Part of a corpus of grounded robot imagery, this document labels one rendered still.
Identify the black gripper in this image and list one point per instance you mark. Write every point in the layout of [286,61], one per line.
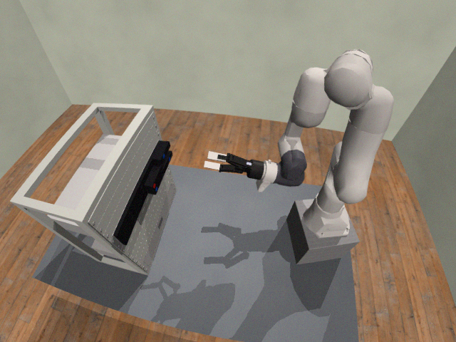
[253,168]

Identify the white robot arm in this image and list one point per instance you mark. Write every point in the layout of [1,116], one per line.
[348,83]

